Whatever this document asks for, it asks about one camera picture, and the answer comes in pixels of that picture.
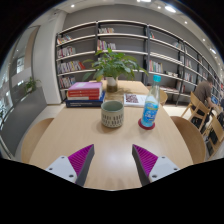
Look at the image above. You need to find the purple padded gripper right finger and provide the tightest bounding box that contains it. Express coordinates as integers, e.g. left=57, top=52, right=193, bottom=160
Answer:
left=132, top=144, right=179, bottom=186

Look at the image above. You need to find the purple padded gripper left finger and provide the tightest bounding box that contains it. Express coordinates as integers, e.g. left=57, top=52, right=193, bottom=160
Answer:
left=46, top=144, right=95, bottom=187

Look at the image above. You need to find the clear water bottle teal cap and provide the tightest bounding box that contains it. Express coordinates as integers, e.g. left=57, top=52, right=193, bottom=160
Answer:
left=141, top=75, right=161, bottom=127

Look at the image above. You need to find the red round coaster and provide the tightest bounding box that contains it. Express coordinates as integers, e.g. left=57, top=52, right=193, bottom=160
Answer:
left=138, top=119, right=155, bottom=130

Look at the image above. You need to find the wooden chair near left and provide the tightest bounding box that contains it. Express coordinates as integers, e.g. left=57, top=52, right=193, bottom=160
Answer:
left=21, top=118, right=53, bottom=163

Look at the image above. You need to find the wooden chair near right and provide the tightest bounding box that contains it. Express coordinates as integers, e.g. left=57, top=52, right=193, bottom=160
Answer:
left=171, top=116, right=206, bottom=164

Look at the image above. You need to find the dark blue bottom book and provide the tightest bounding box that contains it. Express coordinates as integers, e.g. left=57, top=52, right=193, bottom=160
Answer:
left=65, top=91, right=105, bottom=108

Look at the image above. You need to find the green patterned ceramic cup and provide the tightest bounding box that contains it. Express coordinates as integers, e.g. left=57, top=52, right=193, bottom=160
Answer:
left=101, top=100, right=124, bottom=128

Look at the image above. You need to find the wooden slat chair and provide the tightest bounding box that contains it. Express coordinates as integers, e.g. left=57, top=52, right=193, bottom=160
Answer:
left=204, top=117, right=224, bottom=157
left=184, top=101, right=210, bottom=132

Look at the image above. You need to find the open magazine on table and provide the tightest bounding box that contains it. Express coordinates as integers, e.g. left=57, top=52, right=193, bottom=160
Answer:
left=124, top=93, right=146, bottom=107

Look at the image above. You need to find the red middle book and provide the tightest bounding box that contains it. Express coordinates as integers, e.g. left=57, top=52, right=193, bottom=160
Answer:
left=67, top=92, right=102, bottom=100

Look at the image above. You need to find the pink top book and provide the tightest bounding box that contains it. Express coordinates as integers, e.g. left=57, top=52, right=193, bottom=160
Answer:
left=68, top=82, right=102, bottom=94

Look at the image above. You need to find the black bag on chair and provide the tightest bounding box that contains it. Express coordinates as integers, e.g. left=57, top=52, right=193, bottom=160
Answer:
left=217, top=112, right=224, bottom=127

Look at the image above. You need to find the seated person brown shirt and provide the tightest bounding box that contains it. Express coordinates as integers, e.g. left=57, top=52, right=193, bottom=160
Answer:
left=193, top=76, right=221, bottom=129

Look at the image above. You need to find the small plant by window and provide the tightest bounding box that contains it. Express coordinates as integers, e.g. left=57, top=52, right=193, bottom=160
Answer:
left=25, top=77, right=40, bottom=93

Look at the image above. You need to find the large grey bookshelf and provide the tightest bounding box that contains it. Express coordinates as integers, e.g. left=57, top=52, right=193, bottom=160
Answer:
left=55, top=20, right=221, bottom=104

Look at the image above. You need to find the potted green plant in vase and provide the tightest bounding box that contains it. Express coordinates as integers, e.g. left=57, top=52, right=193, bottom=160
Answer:
left=82, top=48, right=148, bottom=93

